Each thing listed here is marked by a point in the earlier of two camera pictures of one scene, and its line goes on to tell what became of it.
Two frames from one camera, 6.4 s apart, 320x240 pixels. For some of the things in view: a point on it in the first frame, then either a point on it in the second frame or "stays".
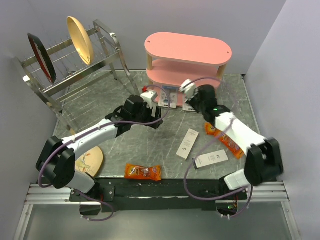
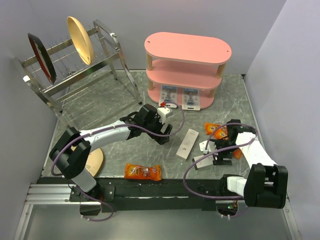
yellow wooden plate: (80, 38) stays
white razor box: (209, 159) stays
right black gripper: (191, 100) → (218, 159)
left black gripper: (157, 116) → (168, 129)
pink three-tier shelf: (187, 63) stays
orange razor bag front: (135, 171) stays
